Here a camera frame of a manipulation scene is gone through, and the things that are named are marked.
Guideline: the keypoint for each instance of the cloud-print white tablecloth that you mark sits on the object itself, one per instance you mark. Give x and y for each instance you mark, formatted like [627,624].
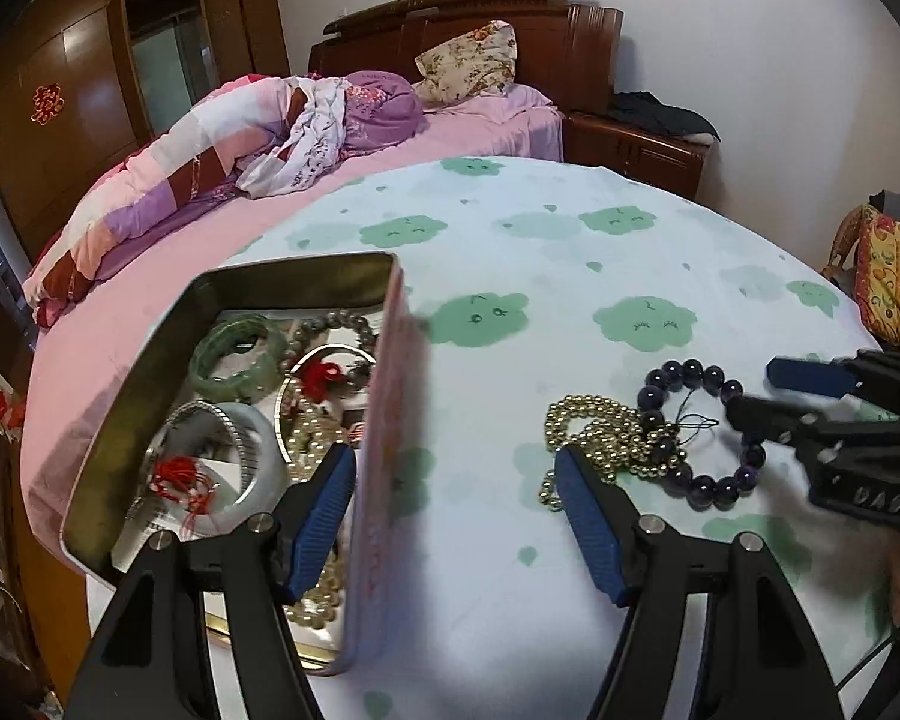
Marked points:
[528,281]

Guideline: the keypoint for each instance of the dark green jade bangle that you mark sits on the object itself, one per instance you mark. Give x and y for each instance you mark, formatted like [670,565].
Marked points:
[238,360]

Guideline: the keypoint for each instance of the pink metal tin box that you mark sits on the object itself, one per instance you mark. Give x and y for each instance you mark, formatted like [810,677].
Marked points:
[353,299]

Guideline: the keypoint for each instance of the black clothes on nightstand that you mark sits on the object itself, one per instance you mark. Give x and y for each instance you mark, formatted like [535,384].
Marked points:
[643,110]

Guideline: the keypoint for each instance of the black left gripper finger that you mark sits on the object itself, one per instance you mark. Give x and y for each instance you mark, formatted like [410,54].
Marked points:
[780,422]

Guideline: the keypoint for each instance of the wooden nightstand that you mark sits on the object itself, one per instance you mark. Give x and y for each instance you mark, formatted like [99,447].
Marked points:
[662,162]

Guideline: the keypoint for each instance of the floral pillow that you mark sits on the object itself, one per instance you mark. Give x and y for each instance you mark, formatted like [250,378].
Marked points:
[480,61]

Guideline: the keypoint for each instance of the purple folded blanket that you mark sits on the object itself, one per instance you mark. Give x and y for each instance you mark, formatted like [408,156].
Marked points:
[381,109]

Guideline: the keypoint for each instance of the red cord jade pendant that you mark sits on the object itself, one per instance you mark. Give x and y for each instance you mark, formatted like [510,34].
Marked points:
[183,491]

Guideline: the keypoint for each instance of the brown wooden wardrobe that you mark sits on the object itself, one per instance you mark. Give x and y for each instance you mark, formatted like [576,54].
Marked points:
[110,57]

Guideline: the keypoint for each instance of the pink-sheeted bed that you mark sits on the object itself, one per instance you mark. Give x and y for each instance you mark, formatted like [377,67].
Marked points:
[81,361]

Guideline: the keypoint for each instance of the colourful patterned bag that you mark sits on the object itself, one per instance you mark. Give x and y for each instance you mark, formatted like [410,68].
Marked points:
[864,261]

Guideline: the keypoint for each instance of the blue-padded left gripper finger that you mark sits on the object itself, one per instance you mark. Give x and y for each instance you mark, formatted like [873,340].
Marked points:
[827,379]
[759,658]
[149,657]

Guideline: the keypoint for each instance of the white floral cloth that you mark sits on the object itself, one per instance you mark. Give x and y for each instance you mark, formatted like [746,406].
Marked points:
[308,143]

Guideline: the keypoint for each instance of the patchwork pink quilt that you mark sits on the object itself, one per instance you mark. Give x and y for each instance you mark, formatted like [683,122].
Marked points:
[197,154]

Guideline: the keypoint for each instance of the red double-happiness sticker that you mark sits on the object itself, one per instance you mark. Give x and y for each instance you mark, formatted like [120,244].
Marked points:
[48,103]

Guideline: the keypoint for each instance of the red and white bag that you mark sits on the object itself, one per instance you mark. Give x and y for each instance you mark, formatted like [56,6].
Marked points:
[12,411]

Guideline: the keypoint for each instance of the pale white jade bangle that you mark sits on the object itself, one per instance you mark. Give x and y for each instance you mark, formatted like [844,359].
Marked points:
[239,447]

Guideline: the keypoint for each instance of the red knot tassel pendant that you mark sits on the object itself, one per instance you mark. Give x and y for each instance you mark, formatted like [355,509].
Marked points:
[317,379]

